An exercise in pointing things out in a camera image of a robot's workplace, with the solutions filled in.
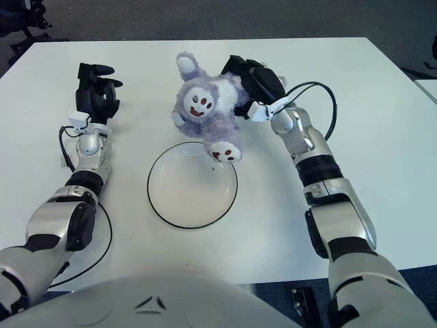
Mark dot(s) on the black metal bracket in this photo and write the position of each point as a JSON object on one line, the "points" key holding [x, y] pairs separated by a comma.
{"points": [[302, 304]]}

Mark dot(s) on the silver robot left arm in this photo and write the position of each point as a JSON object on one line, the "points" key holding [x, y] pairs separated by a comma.
{"points": [[75, 198]]}

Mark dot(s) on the white neighbouring table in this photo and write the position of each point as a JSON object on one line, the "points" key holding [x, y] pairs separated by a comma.
{"points": [[428, 90]]}

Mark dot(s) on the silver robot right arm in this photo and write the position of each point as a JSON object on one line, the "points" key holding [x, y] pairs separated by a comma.
{"points": [[317, 164]]}

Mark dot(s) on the purple plush bunny doll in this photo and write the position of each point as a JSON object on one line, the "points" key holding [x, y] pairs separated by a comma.
{"points": [[211, 106]]}

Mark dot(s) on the black office chair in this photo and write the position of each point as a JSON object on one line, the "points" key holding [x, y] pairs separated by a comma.
{"points": [[17, 20]]}

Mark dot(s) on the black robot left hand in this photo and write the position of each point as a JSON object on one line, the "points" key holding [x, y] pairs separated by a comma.
{"points": [[92, 99]]}

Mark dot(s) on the grey table base bar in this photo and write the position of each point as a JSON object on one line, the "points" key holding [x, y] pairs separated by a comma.
{"points": [[251, 289]]}

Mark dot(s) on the grey robot torso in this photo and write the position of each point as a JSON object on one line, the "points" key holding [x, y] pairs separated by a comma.
{"points": [[153, 307]]}

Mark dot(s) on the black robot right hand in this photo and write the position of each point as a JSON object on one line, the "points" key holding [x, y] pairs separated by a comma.
{"points": [[263, 83]]}

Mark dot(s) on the white plate black rim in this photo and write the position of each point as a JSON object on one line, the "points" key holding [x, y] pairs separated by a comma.
{"points": [[191, 194]]}

